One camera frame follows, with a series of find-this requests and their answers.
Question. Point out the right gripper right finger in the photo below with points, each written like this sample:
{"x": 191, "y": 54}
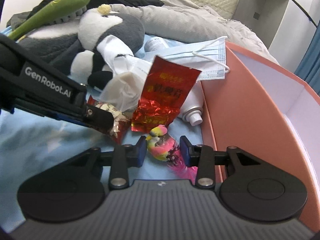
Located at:
{"x": 202, "y": 157}

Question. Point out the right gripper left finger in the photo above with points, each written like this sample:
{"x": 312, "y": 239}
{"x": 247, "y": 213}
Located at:
{"x": 125, "y": 156}

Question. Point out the pink yellow tassel charm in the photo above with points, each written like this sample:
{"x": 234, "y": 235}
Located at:
{"x": 163, "y": 147}

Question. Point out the red floral candy wrapper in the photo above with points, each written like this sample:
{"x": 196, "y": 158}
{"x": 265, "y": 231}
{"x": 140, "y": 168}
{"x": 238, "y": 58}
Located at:
{"x": 121, "y": 121}

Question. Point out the small panda plush toy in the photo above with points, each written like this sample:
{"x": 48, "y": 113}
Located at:
{"x": 91, "y": 69}

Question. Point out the clear bag with cream item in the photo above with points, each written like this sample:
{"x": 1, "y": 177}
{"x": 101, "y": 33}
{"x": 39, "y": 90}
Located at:
{"x": 123, "y": 91}

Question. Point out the red foil tea packet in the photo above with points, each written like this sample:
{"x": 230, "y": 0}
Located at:
{"x": 165, "y": 90}

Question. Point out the blue surgical face mask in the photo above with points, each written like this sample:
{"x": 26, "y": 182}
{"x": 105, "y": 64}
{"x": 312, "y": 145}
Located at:
{"x": 209, "y": 57}

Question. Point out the white paper towel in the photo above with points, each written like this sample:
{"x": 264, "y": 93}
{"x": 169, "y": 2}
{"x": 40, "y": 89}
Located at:
{"x": 114, "y": 52}

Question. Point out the white spray bottle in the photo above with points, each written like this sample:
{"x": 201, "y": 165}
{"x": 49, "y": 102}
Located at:
{"x": 192, "y": 109}

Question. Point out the grey penguin plush toy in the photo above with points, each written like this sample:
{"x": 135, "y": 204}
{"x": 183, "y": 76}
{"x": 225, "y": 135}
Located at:
{"x": 59, "y": 44}

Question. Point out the blue patterned bed sheet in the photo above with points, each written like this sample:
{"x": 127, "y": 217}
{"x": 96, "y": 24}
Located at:
{"x": 31, "y": 144}

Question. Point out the salmon pink cardboard box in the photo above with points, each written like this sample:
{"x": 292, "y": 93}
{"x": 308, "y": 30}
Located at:
{"x": 269, "y": 112}

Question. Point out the green plush back scratcher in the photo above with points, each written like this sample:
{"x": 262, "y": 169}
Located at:
{"x": 55, "y": 12}

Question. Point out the small white medicine bottle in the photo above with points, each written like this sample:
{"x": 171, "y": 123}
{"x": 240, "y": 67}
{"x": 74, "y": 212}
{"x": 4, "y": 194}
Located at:
{"x": 155, "y": 43}

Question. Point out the blue curtain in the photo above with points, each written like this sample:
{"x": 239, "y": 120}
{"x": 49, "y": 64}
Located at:
{"x": 309, "y": 67}

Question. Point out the grey duvet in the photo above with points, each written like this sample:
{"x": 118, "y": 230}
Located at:
{"x": 184, "y": 21}

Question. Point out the grey white wardrobe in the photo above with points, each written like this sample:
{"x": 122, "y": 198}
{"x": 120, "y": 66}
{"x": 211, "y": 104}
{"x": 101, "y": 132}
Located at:
{"x": 285, "y": 26}

